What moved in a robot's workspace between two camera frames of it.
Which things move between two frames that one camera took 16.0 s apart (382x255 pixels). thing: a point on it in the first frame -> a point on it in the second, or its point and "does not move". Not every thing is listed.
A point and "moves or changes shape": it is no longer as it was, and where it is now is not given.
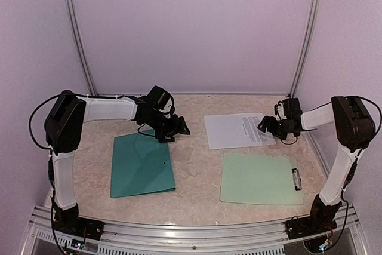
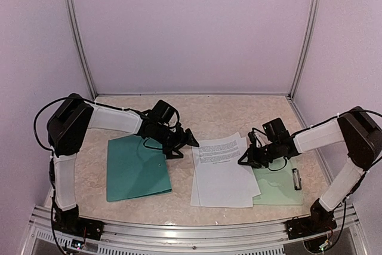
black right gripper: (267, 120) -> (252, 159)
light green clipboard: (262, 178) does not move
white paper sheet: (233, 131) -> (218, 179)
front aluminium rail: (265, 238) does not move
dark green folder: (141, 165) moves or changes shape
